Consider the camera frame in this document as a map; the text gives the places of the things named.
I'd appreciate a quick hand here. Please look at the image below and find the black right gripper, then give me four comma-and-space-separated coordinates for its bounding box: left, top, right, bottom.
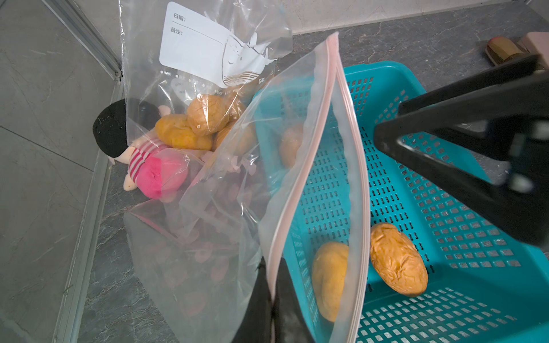
374, 54, 548, 247

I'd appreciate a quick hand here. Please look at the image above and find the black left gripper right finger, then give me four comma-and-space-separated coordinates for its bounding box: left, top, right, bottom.
273, 258, 315, 343

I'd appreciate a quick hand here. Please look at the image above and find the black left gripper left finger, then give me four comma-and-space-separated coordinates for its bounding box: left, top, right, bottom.
232, 258, 272, 343

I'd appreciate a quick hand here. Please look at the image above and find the long yellow potato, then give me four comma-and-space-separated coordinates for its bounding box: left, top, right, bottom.
312, 242, 349, 322

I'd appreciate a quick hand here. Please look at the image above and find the pink dotted clear bag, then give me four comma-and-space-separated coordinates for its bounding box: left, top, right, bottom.
124, 34, 370, 342

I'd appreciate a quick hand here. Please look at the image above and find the wrinkled brown potato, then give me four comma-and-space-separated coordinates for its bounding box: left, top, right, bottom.
370, 223, 428, 297

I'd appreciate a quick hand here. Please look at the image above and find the pink rectangular box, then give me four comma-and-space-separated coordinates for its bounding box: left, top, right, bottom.
518, 31, 549, 70

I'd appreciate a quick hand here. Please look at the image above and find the teal plastic basket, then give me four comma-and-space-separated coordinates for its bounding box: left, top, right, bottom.
252, 61, 549, 343

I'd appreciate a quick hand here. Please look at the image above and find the plush doll pink black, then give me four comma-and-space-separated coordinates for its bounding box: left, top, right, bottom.
92, 99, 190, 203

